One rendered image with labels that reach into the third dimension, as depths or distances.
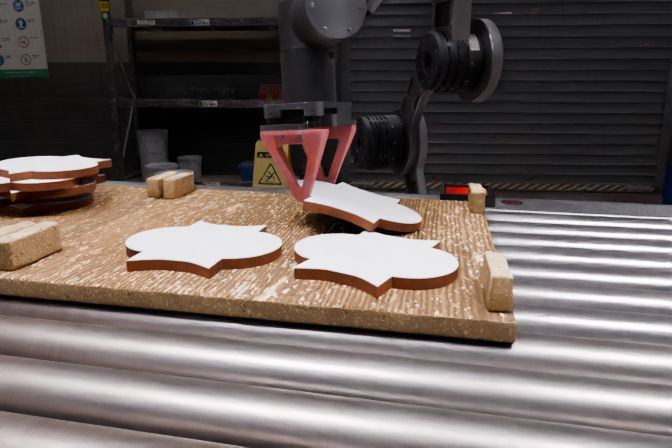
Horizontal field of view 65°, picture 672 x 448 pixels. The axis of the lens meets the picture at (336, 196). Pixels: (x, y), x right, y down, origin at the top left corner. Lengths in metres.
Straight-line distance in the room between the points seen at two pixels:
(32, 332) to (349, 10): 0.36
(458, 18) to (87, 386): 1.12
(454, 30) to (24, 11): 5.43
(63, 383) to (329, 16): 0.34
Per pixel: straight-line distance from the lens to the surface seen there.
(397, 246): 0.46
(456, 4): 1.30
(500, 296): 0.37
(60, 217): 0.67
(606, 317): 0.44
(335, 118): 0.55
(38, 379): 0.37
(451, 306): 0.38
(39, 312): 0.48
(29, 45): 6.30
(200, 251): 0.46
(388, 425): 0.29
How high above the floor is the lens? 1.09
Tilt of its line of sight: 13 degrees down
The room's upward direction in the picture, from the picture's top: straight up
